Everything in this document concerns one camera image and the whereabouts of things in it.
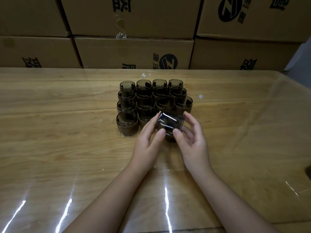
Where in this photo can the person's right hand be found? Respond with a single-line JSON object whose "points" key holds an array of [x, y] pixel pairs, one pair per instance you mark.
{"points": [[198, 155]]}

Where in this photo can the person's left hand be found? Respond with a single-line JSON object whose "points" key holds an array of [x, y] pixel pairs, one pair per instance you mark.
{"points": [[145, 152]]}

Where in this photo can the smoky tinted glass cup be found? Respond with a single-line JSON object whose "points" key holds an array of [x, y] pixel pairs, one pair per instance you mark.
{"points": [[126, 94], [143, 82], [145, 101], [144, 91], [126, 117], [145, 113], [164, 100], [178, 91], [170, 123], [160, 82], [309, 173], [183, 101], [161, 90], [127, 84], [175, 82], [126, 103]]}

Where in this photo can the person's left forearm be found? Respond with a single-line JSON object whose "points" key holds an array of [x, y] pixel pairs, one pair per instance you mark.
{"points": [[107, 206]]}

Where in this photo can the person's right forearm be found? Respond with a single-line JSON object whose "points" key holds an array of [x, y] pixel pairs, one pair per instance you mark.
{"points": [[233, 206]]}

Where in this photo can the white paper scrap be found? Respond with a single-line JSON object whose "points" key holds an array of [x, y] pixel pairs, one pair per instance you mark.
{"points": [[143, 75]]}

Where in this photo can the stack of brown cardboard boxes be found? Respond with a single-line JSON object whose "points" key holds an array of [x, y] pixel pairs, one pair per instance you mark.
{"points": [[133, 53]]}

